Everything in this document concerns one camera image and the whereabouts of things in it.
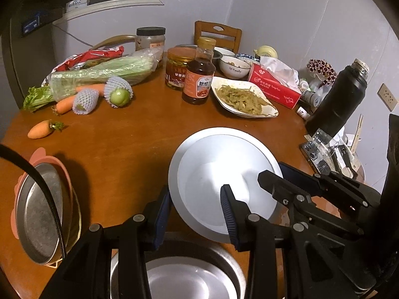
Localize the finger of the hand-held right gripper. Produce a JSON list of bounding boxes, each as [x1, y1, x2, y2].
[[279, 162, 318, 190], [258, 170, 315, 208]]

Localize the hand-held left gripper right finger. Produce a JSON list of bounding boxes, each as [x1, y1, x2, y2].
[[220, 184, 359, 299]]

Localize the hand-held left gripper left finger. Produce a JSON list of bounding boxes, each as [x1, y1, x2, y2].
[[40, 184, 171, 299]]

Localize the white plate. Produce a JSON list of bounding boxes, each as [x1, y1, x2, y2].
[[168, 130, 279, 244], [199, 127, 285, 178]]

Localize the round steel plate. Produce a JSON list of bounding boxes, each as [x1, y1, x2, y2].
[[15, 162, 82, 265]]

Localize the clear plastic package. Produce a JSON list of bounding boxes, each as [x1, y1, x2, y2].
[[300, 128, 343, 175]]

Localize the wooden sticks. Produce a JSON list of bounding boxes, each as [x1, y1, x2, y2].
[[351, 114, 365, 150]]

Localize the black thermos flask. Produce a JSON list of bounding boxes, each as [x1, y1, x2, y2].
[[305, 59, 370, 139]]

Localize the red tissue box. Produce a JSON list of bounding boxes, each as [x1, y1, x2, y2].
[[248, 63, 302, 109]]

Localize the green vegetable strips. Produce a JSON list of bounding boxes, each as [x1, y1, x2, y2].
[[215, 84, 271, 116]]

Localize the white oval dish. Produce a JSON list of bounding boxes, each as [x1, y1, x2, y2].
[[211, 80, 279, 119]]

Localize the white tissue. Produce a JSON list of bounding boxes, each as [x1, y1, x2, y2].
[[259, 55, 300, 89]]

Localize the beaded ornament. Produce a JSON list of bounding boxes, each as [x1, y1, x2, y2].
[[306, 59, 338, 86]]

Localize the white ceramic bowl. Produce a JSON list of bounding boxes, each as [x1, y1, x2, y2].
[[218, 55, 252, 79]]

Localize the blue patterned bowl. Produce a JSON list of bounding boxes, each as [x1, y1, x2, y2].
[[235, 53, 261, 66]]

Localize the yellow tape roll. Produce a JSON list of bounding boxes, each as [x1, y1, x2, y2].
[[253, 45, 279, 59]]

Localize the green round fruit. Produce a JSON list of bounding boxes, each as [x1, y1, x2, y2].
[[110, 89, 131, 107]]

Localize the brown sauce bottle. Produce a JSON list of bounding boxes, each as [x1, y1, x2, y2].
[[182, 37, 216, 105]]

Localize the green fruit in foam net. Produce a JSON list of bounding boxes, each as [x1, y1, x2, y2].
[[104, 76, 133, 108]]

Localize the jar with orange label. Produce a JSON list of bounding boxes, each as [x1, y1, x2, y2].
[[165, 47, 197, 91]]

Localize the orange carrot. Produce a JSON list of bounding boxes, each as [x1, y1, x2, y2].
[[54, 95, 77, 115], [75, 83, 106, 95]]

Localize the short carrot with green top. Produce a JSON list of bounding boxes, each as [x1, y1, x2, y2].
[[27, 120, 65, 139]]

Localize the celery in plastic bag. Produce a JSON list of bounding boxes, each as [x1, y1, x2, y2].
[[23, 50, 161, 113]]

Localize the glass jar with black lid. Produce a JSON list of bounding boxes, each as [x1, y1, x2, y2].
[[135, 27, 166, 68]]

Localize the red snack packet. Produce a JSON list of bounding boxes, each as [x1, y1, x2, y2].
[[51, 46, 124, 72]]

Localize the curved wooden chair back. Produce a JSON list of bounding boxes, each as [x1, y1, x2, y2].
[[89, 34, 138, 52]]

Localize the white chest freezer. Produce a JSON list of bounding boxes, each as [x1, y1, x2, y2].
[[51, 0, 166, 53]]

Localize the grey refrigerator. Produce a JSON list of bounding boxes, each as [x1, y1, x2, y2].
[[0, 6, 53, 109]]

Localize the small white box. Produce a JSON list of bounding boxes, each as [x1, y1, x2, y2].
[[65, 0, 89, 10]]

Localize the wall socket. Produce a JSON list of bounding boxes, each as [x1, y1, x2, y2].
[[377, 83, 399, 112]]

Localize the black cable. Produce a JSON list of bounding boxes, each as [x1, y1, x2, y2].
[[0, 143, 67, 260]]

